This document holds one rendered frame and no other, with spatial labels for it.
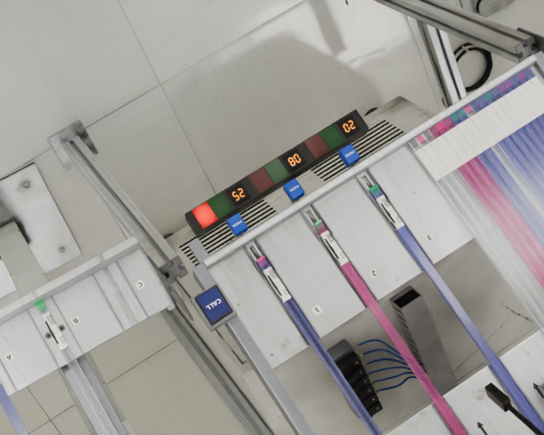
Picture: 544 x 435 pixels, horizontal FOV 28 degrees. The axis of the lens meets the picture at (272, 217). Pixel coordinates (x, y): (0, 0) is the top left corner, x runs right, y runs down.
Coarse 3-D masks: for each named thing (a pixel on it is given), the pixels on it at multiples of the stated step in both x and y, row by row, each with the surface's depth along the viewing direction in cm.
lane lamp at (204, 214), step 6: (204, 204) 176; (198, 210) 176; (204, 210) 176; (210, 210) 176; (198, 216) 176; (204, 216) 176; (210, 216) 176; (204, 222) 176; (210, 222) 176; (204, 228) 176
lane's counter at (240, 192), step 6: (234, 186) 178; (240, 186) 178; (228, 192) 177; (234, 192) 177; (240, 192) 177; (246, 192) 177; (234, 198) 177; (240, 198) 177; (246, 198) 177; (234, 204) 177; (240, 204) 177
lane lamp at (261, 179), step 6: (252, 174) 178; (258, 174) 178; (264, 174) 178; (252, 180) 178; (258, 180) 178; (264, 180) 178; (270, 180) 178; (258, 186) 178; (264, 186) 178; (270, 186) 178
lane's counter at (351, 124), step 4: (348, 116) 182; (344, 120) 181; (348, 120) 181; (352, 120) 181; (340, 124) 181; (344, 124) 181; (348, 124) 181; (352, 124) 181; (356, 124) 181; (340, 128) 181; (344, 128) 181; (348, 128) 181; (352, 128) 181; (356, 128) 181; (360, 128) 181; (344, 132) 181; (348, 132) 181; (352, 132) 181; (356, 132) 181; (348, 136) 181
